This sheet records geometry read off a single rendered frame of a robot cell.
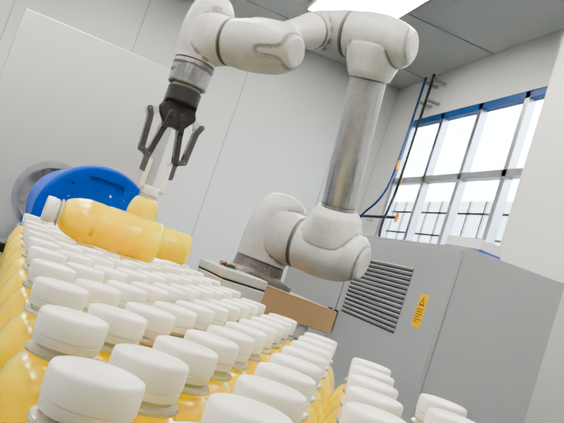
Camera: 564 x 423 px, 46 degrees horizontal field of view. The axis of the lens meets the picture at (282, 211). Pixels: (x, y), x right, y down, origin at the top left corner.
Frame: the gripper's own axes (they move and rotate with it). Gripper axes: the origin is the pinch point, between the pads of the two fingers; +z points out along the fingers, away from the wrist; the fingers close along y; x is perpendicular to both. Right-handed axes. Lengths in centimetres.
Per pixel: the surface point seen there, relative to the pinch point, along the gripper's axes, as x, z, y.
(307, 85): -509, -180, -215
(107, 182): -20.7, 4.0, 6.5
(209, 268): 2.5, 15.3, -17.5
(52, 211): 40.5, 12.6, 20.1
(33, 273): 83, 17, 23
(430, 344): -77, 21, -140
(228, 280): 13.0, 16.0, -19.0
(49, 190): -20.4, 10.0, 18.2
